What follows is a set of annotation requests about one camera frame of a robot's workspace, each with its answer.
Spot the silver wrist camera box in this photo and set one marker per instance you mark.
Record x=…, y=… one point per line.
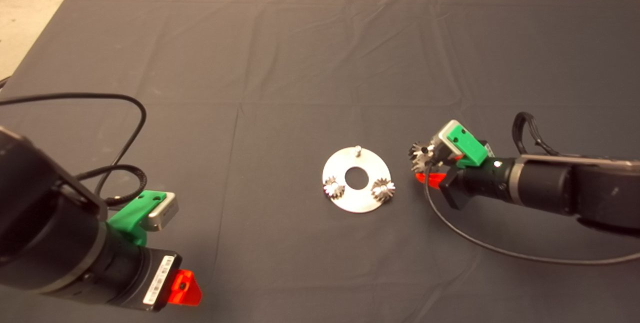
x=442, y=143
x=163, y=213

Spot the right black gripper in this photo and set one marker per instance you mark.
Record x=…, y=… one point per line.
x=492, y=180

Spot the left green camera mount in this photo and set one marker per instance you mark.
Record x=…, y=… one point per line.
x=129, y=215

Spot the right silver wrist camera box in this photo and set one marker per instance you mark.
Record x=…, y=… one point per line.
x=442, y=143

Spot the right green camera mount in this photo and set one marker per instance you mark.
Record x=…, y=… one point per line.
x=470, y=148

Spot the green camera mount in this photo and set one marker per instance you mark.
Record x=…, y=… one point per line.
x=129, y=215
x=470, y=148

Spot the round metal plate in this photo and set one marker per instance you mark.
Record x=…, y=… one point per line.
x=360, y=203

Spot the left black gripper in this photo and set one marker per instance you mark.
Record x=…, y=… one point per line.
x=127, y=273

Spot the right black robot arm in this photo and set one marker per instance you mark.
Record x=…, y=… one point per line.
x=575, y=188

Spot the large steel gear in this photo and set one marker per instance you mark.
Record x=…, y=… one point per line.
x=416, y=152

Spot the dark grey table cloth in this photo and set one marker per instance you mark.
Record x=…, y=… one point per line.
x=300, y=63

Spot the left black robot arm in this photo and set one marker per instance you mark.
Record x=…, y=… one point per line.
x=40, y=223

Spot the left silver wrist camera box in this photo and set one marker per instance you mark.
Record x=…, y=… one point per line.
x=163, y=213

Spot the small shiny steel gear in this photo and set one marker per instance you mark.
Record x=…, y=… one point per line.
x=384, y=190
x=334, y=188

